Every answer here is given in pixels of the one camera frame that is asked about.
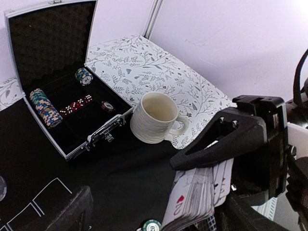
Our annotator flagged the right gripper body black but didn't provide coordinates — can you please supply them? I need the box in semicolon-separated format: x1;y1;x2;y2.
232;95;289;206

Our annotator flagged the right chip stack in case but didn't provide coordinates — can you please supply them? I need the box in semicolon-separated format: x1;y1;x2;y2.
75;68;93;86

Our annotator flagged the cream ribbed ceramic mug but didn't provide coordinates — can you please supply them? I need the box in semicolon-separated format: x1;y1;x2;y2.
130;91;190;144

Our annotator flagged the aluminium poker chip case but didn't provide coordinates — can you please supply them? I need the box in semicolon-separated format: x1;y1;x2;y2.
4;0;133;160

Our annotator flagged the right aluminium corner post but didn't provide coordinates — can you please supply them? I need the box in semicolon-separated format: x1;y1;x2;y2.
142;0;164;39

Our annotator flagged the red dice row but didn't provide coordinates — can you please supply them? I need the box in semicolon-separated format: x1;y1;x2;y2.
59;94;93;117

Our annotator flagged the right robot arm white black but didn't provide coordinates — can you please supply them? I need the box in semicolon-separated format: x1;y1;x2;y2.
170;53;308;231

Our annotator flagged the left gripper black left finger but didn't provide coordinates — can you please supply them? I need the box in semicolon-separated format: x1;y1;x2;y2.
14;186;93;231

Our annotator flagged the clear round dealer button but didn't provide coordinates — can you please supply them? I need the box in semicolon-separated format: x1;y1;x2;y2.
0;176;7;201

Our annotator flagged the black poker mat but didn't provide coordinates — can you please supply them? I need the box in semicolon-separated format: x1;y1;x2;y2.
0;100;177;231

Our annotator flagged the chip stack in case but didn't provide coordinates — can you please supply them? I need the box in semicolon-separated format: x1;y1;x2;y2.
75;68;93;86
29;89;63;128

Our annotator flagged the loose chip in case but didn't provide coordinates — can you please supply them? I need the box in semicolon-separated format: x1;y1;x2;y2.
101;101;116;113

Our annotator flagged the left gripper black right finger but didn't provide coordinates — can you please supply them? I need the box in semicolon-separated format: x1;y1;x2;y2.
214;196;286;231

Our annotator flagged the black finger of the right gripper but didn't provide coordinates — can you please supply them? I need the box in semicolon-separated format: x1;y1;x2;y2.
170;107;267;170

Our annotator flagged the left chip stack in case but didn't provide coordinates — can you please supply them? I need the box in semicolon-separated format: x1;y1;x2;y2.
29;89;63;128

